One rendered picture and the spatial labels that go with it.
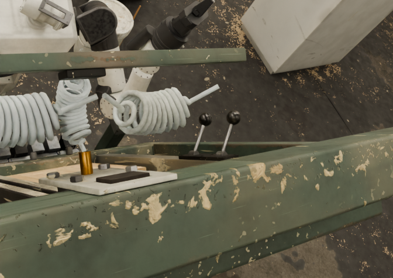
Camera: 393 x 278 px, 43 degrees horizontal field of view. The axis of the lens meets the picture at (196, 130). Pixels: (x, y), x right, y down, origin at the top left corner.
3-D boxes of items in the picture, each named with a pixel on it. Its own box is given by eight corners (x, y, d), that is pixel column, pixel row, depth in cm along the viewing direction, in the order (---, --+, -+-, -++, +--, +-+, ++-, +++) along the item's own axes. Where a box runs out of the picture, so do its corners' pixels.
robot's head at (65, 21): (38, -1, 138) (45, -7, 132) (66, 15, 143) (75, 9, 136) (29, 19, 137) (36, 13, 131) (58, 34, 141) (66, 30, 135)
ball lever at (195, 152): (193, 160, 138) (208, 116, 141) (202, 161, 135) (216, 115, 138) (183, 155, 136) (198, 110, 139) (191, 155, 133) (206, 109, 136)
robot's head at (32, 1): (23, -3, 139) (33, -15, 132) (57, 16, 144) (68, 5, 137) (14, 17, 137) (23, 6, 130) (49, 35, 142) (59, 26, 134)
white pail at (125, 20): (105, 34, 343) (130, -17, 309) (123, 69, 333) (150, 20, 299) (62, 37, 323) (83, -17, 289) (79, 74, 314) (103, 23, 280)
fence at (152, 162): (109, 164, 184) (108, 153, 183) (310, 179, 107) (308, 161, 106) (97, 166, 181) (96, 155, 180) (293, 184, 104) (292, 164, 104)
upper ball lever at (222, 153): (220, 162, 128) (235, 114, 132) (230, 162, 125) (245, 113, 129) (210, 156, 126) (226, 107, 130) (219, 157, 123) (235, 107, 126)
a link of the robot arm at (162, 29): (216, 20, 144) (188, 43, 151) (194, -7, 143) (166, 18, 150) (200, 34, 134) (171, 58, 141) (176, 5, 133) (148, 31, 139)
